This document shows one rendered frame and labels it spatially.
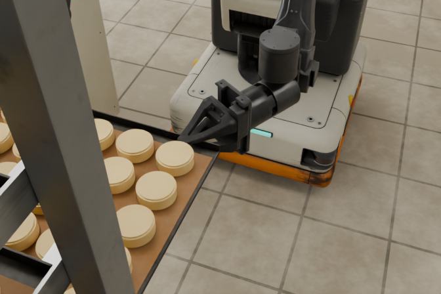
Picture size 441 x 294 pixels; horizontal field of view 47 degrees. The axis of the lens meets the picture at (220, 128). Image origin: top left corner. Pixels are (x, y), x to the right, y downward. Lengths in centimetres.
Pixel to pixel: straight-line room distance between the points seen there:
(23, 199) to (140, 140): 40
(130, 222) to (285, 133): 116
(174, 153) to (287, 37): 23
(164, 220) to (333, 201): 131
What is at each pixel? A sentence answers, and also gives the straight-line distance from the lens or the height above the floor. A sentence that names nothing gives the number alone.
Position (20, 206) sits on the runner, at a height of 123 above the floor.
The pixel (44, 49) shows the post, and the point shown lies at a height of 133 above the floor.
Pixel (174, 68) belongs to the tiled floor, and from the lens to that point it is 241.
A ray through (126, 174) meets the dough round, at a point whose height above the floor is 97.
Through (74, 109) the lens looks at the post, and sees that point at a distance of 25.
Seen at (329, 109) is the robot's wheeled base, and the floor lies 28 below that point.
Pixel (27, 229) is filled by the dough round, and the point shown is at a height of 97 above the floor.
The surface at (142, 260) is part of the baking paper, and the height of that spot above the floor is 95.
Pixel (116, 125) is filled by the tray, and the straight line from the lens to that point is 74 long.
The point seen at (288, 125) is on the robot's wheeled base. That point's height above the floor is 28.
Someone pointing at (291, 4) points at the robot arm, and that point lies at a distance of 80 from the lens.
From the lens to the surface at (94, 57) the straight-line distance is 181.
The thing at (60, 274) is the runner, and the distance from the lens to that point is 36.
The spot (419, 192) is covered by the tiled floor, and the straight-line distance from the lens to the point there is 200.
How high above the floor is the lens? 145
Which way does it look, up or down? 44 degrees down
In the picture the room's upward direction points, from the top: straight up
